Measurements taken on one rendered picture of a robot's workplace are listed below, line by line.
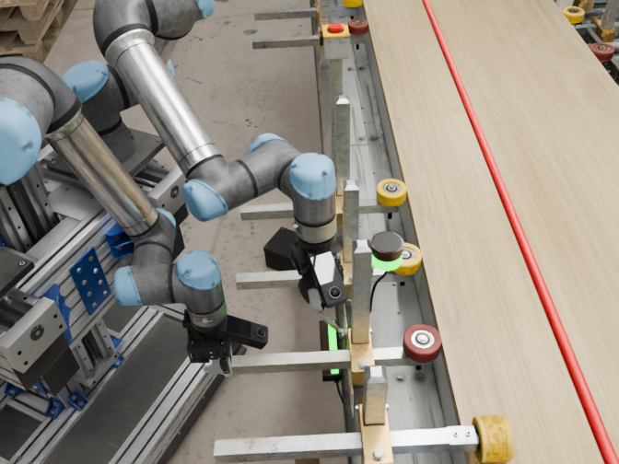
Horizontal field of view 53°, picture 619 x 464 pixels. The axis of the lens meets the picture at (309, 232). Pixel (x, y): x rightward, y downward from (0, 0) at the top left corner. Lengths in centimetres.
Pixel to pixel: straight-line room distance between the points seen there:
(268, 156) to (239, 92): 283
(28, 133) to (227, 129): 269
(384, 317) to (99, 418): 99
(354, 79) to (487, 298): 150
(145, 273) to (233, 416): 122
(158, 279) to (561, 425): 80
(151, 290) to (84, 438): 106
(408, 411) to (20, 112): 109
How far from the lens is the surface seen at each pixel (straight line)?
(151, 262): 120
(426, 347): 134
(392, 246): 117
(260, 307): 259
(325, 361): 137
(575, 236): 166
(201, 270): 113
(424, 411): 159
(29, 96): 100
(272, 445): 116
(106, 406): 220
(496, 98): 211
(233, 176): 106
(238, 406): 234
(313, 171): 101
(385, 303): 178
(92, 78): 157
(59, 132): 111
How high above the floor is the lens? 199
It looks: 44 degrees down
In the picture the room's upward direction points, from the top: 3 degrees counter-clockwise
